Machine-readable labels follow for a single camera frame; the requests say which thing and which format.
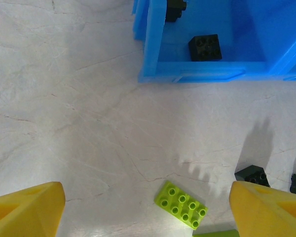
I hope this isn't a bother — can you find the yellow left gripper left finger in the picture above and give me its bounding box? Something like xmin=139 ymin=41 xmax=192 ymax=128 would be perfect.
xmin=0 ymin=181 xmax=66 ymax=237

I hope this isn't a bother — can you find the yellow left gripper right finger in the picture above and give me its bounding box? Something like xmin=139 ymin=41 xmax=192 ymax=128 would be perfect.
xmin=228 ymin=180 xmax=296 ymax=237

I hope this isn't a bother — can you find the green long lego brick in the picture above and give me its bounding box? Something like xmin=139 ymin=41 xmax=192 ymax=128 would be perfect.
xmin=192 ymin=229 xmax=239 ymax=237
xmin=154 ymin=180 xmax=209 ymax=232

